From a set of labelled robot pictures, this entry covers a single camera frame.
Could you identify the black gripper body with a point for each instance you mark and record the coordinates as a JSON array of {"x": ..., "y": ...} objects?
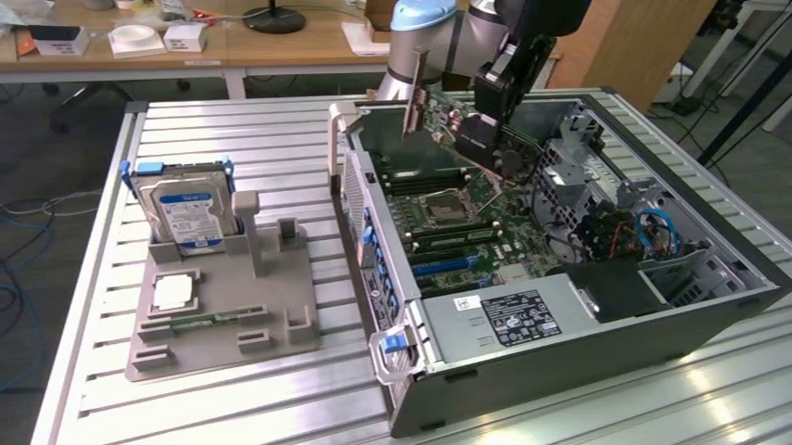
[{"x": 543, "y": 14}]

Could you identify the green graphics card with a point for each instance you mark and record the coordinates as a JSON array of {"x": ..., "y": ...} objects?
[{"x": 477, "y": 134}]

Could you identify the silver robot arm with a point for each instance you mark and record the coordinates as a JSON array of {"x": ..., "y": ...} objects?
[{"x": 426, "y": 46}]

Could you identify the silver perforated drive cage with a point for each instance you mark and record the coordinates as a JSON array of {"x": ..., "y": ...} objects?
[{"x": 569, "y": 157}]

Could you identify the wooden cabinet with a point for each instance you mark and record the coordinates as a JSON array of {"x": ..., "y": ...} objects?
[{"x": 649, "y": 46}]

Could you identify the white drawer unit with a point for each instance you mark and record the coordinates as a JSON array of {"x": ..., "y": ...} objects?
[{"x": 674, "y": 83}]

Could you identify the metal socket cover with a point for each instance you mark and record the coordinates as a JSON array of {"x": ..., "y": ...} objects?
[{"x": 471, "y": 199}]

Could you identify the white papers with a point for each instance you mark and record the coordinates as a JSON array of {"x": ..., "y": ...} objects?
[{"x": 358, "y": 41}]

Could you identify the brown cardboard box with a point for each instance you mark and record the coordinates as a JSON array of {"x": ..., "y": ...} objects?
[{"x": 376, "y": 18}]

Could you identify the green motherboard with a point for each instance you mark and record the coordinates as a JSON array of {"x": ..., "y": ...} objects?
[{"x": 513, "y": 218}]

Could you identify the RAM stick with white label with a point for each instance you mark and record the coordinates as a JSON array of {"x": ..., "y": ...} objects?
[{"x": 454, "y": 241}]

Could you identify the black stand pole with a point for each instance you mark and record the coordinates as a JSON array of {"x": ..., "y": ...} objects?
[{"x": 742, "y": 126}]

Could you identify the blue card retention clip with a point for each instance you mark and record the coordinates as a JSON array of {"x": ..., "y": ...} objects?
[
  {"x": 378, "y": 256},
  {"x": 388, "y": 296},
  {"x": 383, "y": 275},
  {"x": 372, "y": 237}
]

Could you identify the blue expansion slot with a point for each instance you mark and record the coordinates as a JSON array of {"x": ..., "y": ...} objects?
[{"x": 441, "y": 267}]

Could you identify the silver chipset heatsink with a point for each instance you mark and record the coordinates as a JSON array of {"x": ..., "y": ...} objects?
[{"x": 513, "y": 274}]

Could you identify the black lamp base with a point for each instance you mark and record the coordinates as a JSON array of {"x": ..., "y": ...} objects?
[{"x": 275, "y": 23}]

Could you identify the black plastic shroud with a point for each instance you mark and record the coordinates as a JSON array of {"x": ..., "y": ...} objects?
[{"x": 618, "y": 289}]

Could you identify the grey power supply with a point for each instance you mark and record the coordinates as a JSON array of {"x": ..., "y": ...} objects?
[{"x": 470, "y": 324}]

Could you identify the silver disk bay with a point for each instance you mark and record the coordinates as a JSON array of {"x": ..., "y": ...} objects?
[{"x": 712, "y": 273}]

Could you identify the small white labelled box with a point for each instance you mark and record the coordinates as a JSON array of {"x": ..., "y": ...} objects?
[{"x": 185, "y": 39}]

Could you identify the blue case latch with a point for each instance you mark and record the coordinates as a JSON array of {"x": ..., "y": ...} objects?
[{"x": 392, "y": 344}]

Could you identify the hard disk with blue caddy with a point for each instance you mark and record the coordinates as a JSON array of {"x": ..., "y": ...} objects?
[{"x": 185, "y": 218}]

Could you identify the white square dish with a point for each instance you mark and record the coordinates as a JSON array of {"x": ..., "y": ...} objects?
[{"x": 136, "y": 46}]

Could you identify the grey parts rack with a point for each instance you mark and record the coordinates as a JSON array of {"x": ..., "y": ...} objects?
[{"x": 235, "y": 296}]

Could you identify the open dark PC case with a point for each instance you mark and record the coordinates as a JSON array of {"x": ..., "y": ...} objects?
[{"x": 557, "y": 394}]

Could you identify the wooden desk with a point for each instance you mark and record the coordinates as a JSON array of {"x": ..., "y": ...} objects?
[{"x": 92, "y": 64}]

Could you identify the green RAM stick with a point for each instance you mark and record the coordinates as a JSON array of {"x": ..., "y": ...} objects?
[{"x": 204, "y": 321}]

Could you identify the silver CPU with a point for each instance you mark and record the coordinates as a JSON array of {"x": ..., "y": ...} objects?
[{"x": 172, "y": 294}]

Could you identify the black office chair base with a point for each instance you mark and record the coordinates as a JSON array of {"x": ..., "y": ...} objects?
[{"x": 73, "y": 99}]

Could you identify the white box with black lid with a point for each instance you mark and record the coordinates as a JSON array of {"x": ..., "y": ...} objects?
[{"x": 61, "y": 46}]

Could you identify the orange packet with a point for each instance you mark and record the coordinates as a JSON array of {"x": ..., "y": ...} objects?
[{"x": 25, "y": 48}]

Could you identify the clear plastic bag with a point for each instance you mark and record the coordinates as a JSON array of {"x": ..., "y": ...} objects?
[{"x": 24, "y": 11}]

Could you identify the white desk frame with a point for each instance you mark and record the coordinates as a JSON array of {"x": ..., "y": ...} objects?
[{"x": 778, "y": 116}]

